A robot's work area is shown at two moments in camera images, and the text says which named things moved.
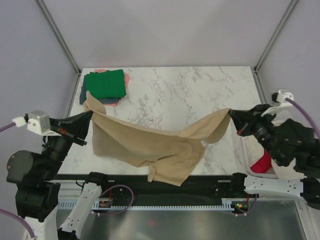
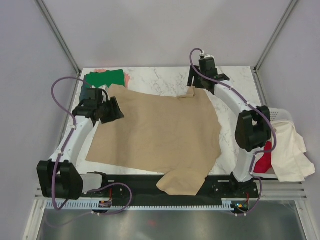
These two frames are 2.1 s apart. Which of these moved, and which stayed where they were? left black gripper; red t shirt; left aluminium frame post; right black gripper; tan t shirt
Moved: left black gripper; right black gripper; tan t shirt
Stayed: left aluminium frame post; red t shirt
